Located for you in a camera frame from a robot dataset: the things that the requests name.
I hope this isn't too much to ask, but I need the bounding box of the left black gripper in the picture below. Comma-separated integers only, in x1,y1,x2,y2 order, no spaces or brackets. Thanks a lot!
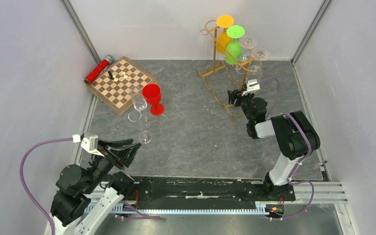
83,137,142,193

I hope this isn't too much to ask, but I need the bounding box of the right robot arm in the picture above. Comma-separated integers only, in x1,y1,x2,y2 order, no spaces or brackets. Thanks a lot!
228,90,321,200

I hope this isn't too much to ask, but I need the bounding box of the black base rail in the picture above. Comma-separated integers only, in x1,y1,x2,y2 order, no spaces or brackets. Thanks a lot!
123,176,296,212

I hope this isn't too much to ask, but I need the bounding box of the black chess piece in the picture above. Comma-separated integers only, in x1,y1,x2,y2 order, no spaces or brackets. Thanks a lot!
108,71,114,80

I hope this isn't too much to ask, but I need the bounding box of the wooden chessboard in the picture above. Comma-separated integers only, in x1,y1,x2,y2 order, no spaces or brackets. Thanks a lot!
86,56,158,115

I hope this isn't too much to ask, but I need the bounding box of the gold wire glass rack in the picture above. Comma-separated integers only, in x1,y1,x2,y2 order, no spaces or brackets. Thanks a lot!
197,19,254,120

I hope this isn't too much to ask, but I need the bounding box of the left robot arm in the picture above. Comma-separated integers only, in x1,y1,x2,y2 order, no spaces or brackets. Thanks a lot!
50,138,141,235

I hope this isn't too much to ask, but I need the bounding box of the clear green-rimmed wine glass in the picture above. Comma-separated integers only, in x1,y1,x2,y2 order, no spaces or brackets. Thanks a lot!
139,113,152,144

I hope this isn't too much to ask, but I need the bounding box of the green wine glass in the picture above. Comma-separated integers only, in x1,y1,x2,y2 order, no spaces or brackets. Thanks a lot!
225,25,245,65

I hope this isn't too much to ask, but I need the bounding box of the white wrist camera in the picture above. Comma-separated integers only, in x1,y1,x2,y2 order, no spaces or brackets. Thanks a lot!
241,79,260,96
72,132,102,156

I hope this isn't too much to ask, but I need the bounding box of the orange wine glass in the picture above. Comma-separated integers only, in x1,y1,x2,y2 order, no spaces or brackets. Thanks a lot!
216,15,234,53

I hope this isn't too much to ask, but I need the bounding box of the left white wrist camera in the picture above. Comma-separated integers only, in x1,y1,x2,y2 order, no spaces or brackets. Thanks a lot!
72,132,102,156

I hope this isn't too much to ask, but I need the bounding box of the red wine glass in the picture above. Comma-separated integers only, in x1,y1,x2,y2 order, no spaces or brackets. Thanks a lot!
142,84,165,116

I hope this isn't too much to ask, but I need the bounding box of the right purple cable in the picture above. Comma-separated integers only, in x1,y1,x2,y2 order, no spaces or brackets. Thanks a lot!
258,77,315,221

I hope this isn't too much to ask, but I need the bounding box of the clear back wine glass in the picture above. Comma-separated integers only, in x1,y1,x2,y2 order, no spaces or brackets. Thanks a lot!
237,36,259,70

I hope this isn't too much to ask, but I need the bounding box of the red glitter tube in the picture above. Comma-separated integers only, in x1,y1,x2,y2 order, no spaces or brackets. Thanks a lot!
84,55,113,85

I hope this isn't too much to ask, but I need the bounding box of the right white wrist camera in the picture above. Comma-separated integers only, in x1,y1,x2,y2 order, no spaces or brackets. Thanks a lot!
241,79,260,96

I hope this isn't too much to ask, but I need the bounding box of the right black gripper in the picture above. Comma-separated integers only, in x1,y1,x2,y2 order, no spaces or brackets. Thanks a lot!
227,87,254,123

